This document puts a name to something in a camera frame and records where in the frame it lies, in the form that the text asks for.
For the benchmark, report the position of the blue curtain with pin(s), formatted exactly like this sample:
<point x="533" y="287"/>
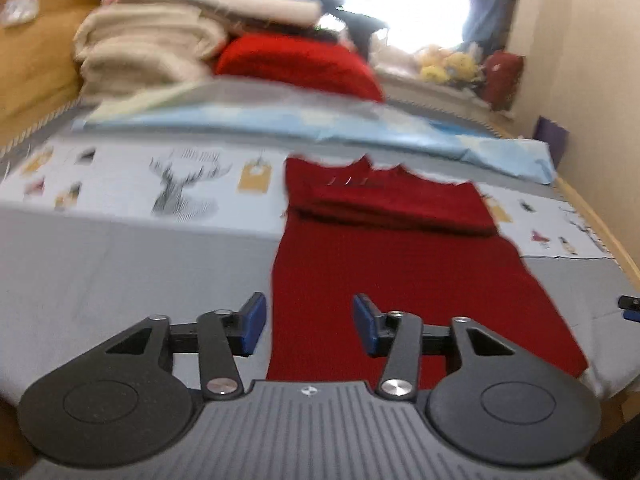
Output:
<point x="492" y="0"/>

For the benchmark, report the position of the grey deer-print bed sheet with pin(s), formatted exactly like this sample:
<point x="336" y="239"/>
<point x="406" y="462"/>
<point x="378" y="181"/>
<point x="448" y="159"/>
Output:
<point x="75" y="270"/>

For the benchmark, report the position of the grey window sill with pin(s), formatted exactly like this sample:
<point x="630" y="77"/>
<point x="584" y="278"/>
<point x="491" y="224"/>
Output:
<point x="450" y="95"/>

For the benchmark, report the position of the pale yellow plush toy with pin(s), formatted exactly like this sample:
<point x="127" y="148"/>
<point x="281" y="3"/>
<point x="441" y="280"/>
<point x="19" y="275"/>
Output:
<point x="434" y="67"/>

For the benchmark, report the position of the light blue quilt cover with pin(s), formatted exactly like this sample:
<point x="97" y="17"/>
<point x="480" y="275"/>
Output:
<point x="250" y="121"/>

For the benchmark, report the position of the white folded towel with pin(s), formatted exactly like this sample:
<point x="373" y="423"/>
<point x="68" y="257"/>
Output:
<point x="260" y="2"/>

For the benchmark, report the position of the red folded blanket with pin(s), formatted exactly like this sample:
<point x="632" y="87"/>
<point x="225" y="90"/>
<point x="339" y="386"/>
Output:
<point x="305" y="62"/>

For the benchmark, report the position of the dark red cushion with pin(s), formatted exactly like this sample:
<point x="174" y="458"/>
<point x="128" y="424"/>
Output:
<point x="502" y="80"/>

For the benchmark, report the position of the cream folded blanket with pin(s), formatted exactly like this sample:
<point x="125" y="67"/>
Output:
<point x="150" y="25"/>
<point x="140" y="75"/>

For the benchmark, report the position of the red knit sweater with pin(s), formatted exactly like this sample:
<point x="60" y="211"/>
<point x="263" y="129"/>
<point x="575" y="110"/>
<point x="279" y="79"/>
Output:
<point x="400" y="265"/>

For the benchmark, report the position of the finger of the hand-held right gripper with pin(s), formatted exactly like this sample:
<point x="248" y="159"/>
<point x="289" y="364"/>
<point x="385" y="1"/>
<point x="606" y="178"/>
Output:
<point x="631" y="303"/>

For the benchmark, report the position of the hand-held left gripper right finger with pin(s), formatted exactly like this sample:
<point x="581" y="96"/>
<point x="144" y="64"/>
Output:
<point x="365" y="325"/>

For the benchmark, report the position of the tissue pack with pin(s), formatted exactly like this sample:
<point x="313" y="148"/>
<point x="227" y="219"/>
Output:
<point x="19" y="10"/>

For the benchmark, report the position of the yellow bear plush toy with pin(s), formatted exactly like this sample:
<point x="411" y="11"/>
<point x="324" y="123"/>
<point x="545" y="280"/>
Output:
<point x="462" y="66"/>

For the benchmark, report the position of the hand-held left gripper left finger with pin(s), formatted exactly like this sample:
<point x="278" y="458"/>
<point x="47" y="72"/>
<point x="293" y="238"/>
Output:
<point x="252" y="322"/>

